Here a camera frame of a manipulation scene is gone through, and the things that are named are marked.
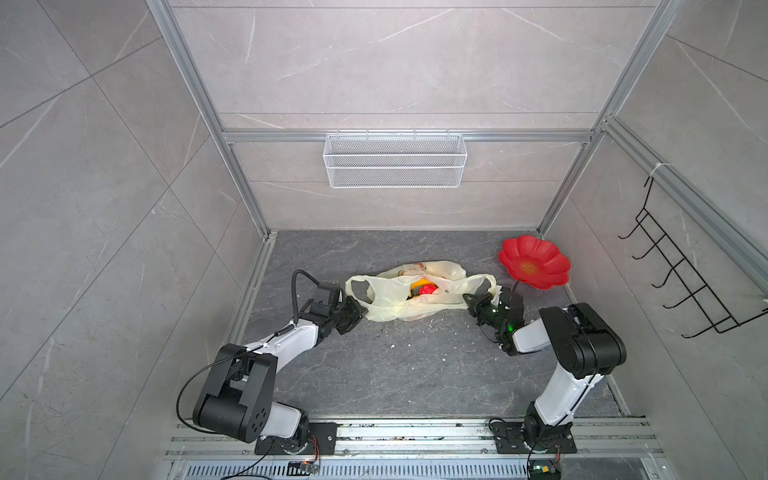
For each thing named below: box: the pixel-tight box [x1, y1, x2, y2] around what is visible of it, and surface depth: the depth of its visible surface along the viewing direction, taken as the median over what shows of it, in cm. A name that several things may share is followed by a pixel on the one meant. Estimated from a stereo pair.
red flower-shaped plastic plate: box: [498, 235, 571, 290], surface depth 112 cm
